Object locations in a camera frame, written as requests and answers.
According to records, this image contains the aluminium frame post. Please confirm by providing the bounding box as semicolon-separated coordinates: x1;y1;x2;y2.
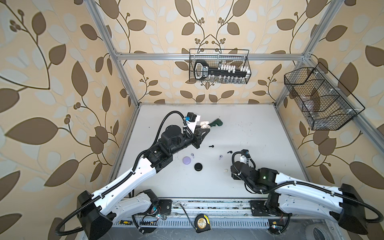
274;0;344;109

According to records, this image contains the black wire basket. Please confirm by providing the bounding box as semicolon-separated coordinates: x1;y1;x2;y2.
284;62;366;131
189;48;252;85

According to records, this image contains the grey tape roll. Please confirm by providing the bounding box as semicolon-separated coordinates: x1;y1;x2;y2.
305;224;334;240

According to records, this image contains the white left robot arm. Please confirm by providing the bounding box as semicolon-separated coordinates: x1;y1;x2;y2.
55;111;211;240

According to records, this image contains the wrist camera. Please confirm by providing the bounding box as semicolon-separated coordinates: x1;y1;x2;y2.
185;112;201;134
240;149;250;165

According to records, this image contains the beige earbud charging case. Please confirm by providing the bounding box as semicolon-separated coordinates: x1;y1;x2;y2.
200;121;211;129

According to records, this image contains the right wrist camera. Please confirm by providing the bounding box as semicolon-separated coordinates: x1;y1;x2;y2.
240;149;250;165

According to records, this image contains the yellow handled screwdriver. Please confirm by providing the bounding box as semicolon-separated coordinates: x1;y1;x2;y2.
120;221;132;226

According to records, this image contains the green rivet gun tool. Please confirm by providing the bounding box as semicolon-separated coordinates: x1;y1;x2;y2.
209;119;223;127

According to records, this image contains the black socket set holder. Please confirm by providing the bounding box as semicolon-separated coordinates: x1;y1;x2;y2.
191;60;252;82

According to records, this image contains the yellow black tape measure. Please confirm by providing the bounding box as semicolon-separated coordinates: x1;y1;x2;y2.
194;214;212;234

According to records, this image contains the black wire basket back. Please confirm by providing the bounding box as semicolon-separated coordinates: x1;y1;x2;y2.
189;48;252;85

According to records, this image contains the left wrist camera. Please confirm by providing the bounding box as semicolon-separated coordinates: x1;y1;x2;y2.
185;112;201;134

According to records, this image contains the black wire basket right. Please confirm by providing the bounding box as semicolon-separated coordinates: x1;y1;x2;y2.
284;62;366;131

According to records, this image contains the purple earbud case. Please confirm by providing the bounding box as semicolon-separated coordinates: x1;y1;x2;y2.
183;157;192;165

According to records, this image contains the black earbud case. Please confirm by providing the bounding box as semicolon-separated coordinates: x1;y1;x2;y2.
194;163;203;172

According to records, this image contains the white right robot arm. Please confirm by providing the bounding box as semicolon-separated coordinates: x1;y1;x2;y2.
231;150;384;235

